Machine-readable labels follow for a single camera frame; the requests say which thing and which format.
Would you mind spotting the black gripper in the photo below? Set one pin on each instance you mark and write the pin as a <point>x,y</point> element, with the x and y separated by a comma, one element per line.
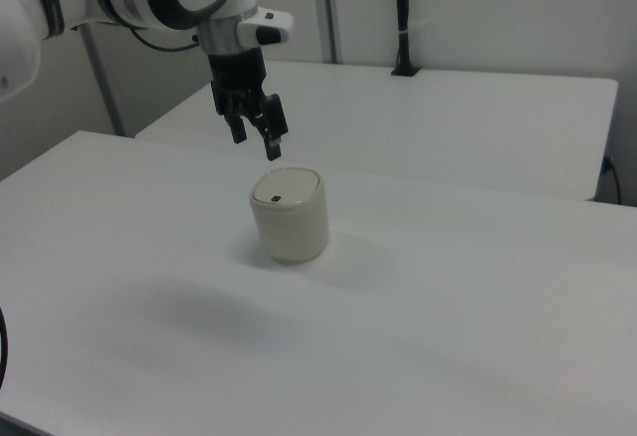
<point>238,73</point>

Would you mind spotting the grey metal partition post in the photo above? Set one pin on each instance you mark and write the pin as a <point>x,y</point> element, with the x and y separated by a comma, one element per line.
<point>104,82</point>
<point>328,8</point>

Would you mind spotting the small cream trash bin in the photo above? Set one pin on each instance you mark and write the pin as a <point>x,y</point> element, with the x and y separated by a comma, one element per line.
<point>291,227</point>

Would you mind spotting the black clamp-mounted camera pole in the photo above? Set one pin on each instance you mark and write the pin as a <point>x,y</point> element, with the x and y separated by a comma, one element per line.
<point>404,8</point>

